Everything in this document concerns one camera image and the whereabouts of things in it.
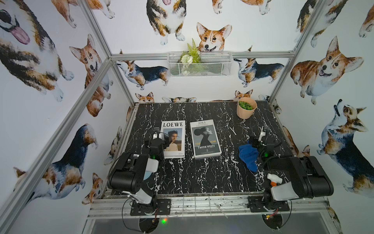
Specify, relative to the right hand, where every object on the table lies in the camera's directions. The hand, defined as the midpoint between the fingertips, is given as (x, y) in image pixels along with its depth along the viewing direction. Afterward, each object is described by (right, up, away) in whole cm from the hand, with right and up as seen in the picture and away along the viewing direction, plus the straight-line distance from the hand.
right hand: (259, 133), depth 92 cm
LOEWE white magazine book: (-54, -1, +6) cm, 54 cm away
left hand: (-64, 0, +1) cm, 64 cm away
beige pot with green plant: (-5, +16, +11) cm, 20 cm away
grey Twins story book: (-34, -5, +3) cm, 35 cm away
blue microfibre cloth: (-7, -14, -2) cm, 15 cm away
